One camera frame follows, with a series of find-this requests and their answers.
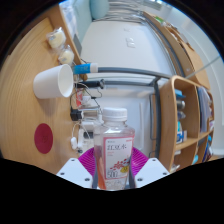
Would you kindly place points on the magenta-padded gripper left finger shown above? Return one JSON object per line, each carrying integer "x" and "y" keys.
{"x": 75, "y": 170}

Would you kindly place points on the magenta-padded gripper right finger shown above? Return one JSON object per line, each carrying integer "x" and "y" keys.
{"x": 151, "y": 170}

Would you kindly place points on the clear drink bottle white cap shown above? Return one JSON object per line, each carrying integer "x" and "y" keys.
{"x": 114, "y": 150}

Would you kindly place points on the white power strip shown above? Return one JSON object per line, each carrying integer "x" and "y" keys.
{"x": 87, "y": 128}

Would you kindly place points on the flat round red coaster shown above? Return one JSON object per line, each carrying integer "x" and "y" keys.
{"x": 43, "y": 138}

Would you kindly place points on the wooden shelf unit with items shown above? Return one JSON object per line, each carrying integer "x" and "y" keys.
{"x": 166, "y": 126}

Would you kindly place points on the black plug charger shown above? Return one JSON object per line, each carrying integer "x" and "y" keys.
{"x": 76, "y": 114}

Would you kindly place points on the black electric shaver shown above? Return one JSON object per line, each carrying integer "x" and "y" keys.
{"x": 90, "y": 83}

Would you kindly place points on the white paper cup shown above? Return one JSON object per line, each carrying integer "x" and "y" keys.
{"x": 50, "y": 83}

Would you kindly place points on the blue and white tube bottle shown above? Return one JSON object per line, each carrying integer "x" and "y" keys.
{"x": 83, "y": 68}

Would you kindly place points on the wrapped yellow pastry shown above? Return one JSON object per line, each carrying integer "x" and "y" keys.
{"x": 56, "y": 38}
{"x": 66, "y": 55}

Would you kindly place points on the long wooden shelf board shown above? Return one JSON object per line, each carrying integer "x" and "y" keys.
{"x": 186, "y": 56}

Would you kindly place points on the teal pillow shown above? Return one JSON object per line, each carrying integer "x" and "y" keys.
{"x": 99, "y": 8}

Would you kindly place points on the white wall switch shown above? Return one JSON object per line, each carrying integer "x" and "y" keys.
{"x": 130, "y": 42}

